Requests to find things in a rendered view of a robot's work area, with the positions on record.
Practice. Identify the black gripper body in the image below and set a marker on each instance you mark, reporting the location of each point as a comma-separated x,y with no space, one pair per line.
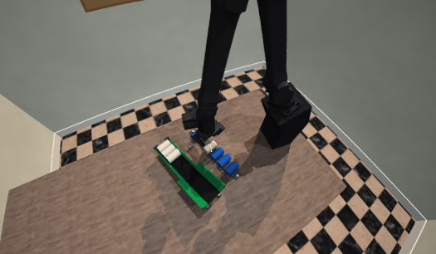
208,132

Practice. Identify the cream plastic bar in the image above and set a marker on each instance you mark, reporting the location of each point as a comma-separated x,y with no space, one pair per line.
168,150
163,146
173,155

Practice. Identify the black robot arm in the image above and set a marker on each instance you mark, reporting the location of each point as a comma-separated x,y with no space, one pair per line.
221,29

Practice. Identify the cream plastic cylinder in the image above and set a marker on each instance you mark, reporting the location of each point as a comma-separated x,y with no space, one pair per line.
208,148

